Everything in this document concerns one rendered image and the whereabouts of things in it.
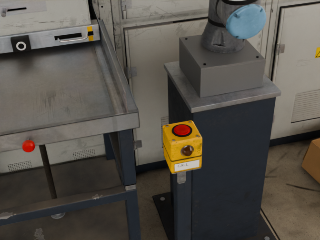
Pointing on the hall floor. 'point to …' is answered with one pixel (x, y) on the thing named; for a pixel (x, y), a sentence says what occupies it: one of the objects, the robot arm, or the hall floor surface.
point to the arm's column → (226, 166)
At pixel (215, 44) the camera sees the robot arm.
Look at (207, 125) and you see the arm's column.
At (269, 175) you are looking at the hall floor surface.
